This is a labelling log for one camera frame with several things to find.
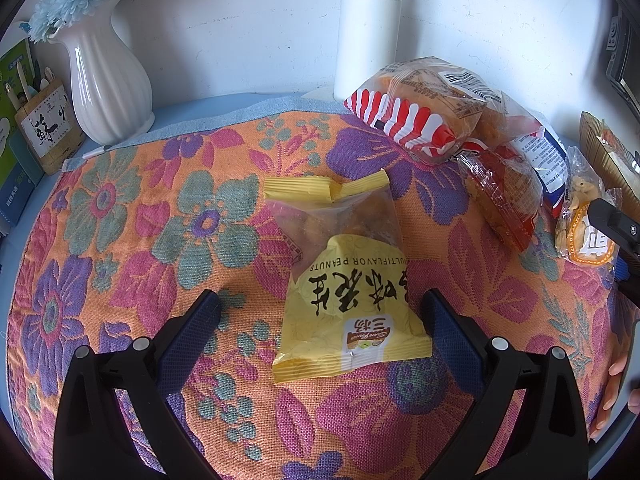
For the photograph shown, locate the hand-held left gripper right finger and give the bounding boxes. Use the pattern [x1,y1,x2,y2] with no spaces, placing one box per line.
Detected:
[421,289,590,480]

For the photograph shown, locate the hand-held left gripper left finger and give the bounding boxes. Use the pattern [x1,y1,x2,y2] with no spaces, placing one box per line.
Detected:
[52,290,223,480]

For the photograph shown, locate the small biscuit packet orange ring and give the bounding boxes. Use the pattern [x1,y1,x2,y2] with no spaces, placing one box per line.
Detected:
[554,146,625,266]

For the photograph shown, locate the yellow peanut packet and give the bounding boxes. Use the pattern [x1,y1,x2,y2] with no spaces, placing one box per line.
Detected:
[263,170,433,385]

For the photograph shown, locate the person's right hand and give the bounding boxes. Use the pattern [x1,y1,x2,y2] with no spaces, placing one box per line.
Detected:
[589,356,628,441]

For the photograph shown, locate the brown woven fan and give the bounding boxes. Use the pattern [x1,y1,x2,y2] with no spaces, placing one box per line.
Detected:
[579,111,640,201]

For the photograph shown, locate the blue white snack packet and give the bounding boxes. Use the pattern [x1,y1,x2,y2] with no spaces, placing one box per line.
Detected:
[515,125,571,218]

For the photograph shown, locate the floral woven tablecloth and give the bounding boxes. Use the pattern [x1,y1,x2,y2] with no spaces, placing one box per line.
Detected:
[5,105,640,480]

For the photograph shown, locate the red wrapped cake packet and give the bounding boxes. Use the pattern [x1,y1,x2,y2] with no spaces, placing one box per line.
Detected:
[457,147,544,253]

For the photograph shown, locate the black monitor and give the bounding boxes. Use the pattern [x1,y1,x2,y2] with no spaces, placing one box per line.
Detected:
[605,2,640,106]

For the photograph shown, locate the red white striped bread packet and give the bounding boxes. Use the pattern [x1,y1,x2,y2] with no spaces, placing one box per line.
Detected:
[344,56,502,165]

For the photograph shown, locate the bamboo pen holder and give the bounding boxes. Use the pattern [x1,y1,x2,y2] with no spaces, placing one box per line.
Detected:
[14,77,85,176]

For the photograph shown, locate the white ribbed vase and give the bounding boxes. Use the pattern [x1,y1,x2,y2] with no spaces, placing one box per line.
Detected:
[47,0,156,146]

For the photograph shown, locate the white stick in holder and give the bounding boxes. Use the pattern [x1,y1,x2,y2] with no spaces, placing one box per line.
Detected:
[15,62,29,111]

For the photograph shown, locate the green book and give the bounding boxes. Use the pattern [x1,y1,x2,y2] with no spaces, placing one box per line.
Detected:
[0,37,46,233]

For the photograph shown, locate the blue artificial flowers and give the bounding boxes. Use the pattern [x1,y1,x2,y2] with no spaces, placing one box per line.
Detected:
[27,0,151,43]

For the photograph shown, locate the white stand post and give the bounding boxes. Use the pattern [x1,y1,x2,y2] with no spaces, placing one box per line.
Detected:
[332,0,403,103]

